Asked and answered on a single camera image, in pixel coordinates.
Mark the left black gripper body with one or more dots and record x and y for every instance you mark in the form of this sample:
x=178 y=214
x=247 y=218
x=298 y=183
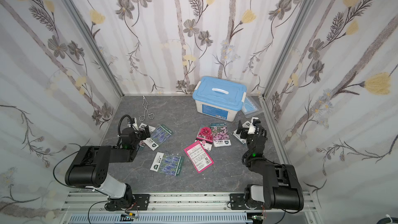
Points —
x=144 y=134

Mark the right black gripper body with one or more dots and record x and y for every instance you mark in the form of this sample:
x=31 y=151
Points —
x=246 y=132

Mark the purple flower seed packet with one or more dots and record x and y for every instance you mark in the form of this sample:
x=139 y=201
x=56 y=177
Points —
x=142 y=128

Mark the pink phlox seed packet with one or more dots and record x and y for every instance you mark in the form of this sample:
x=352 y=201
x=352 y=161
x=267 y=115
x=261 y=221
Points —
x=220 y=135

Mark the lavender seed packet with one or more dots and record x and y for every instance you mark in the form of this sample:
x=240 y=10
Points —
x=167 y=164
x=160 y=135

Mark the hollyhock pink flower packet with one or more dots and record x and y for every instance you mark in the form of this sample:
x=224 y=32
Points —
x=205 y=137

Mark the pink back seed packet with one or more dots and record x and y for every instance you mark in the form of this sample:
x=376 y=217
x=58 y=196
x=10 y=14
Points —
x=198 y=156

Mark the white cosmos seed packet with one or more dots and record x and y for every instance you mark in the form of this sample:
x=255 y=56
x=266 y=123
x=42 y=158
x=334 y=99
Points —
x=241 y=132

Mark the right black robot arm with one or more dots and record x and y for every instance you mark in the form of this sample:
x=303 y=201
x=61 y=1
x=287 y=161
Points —
x=280 y=187

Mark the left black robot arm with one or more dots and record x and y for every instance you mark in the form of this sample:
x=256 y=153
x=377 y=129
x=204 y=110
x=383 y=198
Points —
x=89 y=168

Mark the clear bag of masks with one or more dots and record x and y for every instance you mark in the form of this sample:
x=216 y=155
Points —
x=251 y=108

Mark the metal scissor tongs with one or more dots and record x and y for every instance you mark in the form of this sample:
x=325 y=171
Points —
x=146 y=113

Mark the blue lid storage box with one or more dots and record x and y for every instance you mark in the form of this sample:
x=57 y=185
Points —
x=219 y=98

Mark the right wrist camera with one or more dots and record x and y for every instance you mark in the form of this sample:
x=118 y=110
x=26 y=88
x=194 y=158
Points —
x=255 y=126

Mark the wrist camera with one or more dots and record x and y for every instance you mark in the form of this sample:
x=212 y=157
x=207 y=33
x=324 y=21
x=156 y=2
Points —
x=255 y=126
x=133 y=123

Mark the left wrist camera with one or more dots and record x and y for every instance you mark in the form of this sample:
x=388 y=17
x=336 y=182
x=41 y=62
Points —
x=133 y=123

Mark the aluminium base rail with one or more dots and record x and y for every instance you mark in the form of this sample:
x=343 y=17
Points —
x=192 y=202

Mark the white slotted cable duct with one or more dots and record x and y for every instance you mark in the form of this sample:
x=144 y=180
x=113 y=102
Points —
x=162 y=218

